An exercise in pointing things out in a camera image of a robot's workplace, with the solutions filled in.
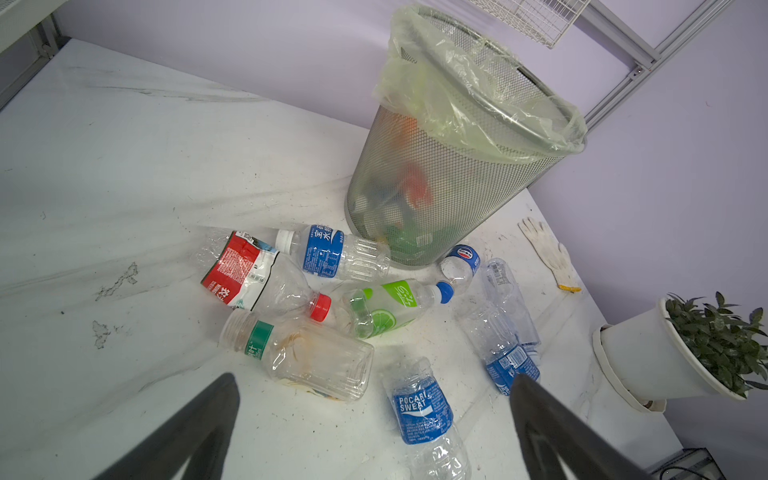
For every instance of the white cotton work glove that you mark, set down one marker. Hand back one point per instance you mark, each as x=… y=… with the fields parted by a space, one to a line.
x=551 y=252

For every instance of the small bottle blue Pepsi label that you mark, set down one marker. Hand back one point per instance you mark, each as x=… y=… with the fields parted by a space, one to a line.
x=459 y=267

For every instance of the green bin liner bag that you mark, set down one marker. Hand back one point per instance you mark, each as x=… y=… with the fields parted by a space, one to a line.
x=470 y=94

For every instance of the white wire wall basket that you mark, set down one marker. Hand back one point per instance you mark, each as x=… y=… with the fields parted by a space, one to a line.
x=544 y=21

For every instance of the clear bottle red white label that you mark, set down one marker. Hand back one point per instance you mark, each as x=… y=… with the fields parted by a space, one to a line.
x=246 y=273

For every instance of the grey mesh waste bin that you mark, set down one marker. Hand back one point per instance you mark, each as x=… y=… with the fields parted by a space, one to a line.
x=421 y=197

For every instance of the tall clear bottle faint label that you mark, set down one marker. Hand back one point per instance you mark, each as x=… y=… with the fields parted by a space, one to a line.
x=502 y=290

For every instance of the white mesh wall shelf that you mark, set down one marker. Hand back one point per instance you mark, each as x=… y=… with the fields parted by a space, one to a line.
x=18 y=17

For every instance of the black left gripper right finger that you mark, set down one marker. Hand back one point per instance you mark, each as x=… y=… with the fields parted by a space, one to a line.
x=551 y=436

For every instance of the clear bottle blue label white cap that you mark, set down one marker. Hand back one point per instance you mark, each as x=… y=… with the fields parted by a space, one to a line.
x=330 y=253

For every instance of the Pocari Sweat bottle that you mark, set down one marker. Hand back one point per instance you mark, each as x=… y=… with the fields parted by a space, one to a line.
x=434 y=447

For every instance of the square clear bottle green band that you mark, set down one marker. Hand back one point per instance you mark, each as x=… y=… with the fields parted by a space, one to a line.
x=302 y=352

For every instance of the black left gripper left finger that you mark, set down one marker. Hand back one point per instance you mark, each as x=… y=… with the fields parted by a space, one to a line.
x=193 y=442

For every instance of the clear bottle green label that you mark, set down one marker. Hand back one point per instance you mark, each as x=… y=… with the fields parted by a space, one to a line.
x=372 y=310

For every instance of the potted green plant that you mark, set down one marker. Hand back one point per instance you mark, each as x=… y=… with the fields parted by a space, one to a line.
x=647 y=363

